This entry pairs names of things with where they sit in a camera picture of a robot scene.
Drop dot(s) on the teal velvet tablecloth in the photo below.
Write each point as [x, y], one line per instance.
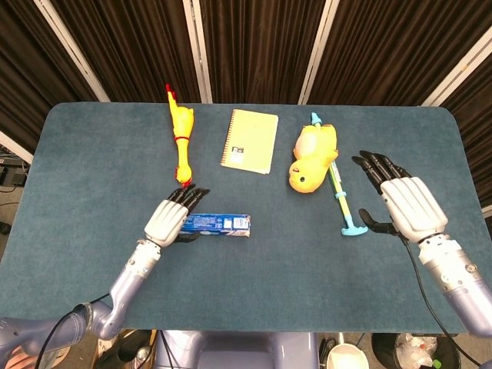
[269, 276]

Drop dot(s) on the green blue toy water pump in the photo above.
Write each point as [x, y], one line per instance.
[340, 195]

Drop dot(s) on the dark brown pleated curtain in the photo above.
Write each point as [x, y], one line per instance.
[261, 46]

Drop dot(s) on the blue cardboard box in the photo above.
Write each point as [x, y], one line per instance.
[219, 225]

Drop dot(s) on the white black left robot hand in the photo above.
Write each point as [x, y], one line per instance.
[167, 219]

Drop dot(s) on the yellow rubber chicken toy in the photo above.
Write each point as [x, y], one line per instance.
[182, 123]

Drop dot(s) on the yellow plush chick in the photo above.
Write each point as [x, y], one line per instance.
[311, 161]

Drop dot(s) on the yellow spiral notebook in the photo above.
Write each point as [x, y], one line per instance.
[250, 142]

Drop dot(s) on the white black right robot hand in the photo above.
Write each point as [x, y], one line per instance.
[415, 207]

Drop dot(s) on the black trash bin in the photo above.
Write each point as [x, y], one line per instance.
[380, 346]

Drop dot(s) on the lilac grey robot torso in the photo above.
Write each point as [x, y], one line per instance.
[238, 350]

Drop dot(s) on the lilac grey left robot arm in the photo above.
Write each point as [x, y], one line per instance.
[127, 280]

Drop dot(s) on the black floor equipment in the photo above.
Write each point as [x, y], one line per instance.
[15, 178]

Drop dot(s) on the white round bowl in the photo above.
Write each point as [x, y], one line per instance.
[348, 355]

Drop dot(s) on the white partition frame post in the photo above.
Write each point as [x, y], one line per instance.
[317, 54]
[198, 50]
[73, 50]
[15, 147]
[487, 211]
[457, 69]

